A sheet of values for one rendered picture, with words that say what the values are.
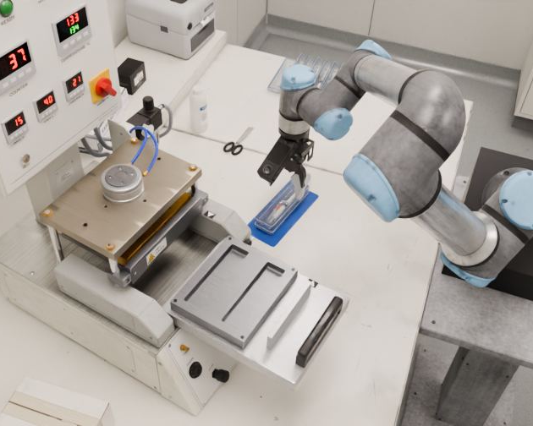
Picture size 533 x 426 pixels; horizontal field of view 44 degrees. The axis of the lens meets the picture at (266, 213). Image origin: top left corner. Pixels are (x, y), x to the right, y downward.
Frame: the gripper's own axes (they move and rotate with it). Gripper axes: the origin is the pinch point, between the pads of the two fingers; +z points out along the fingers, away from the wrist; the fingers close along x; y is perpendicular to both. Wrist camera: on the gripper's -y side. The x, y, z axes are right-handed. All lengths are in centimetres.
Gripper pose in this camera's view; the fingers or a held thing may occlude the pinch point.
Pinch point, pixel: (283, 191)
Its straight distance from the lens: 168.4
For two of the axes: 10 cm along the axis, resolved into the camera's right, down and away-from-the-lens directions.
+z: -0.4, 6.9, 7.2
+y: 5.6, -5.8, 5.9
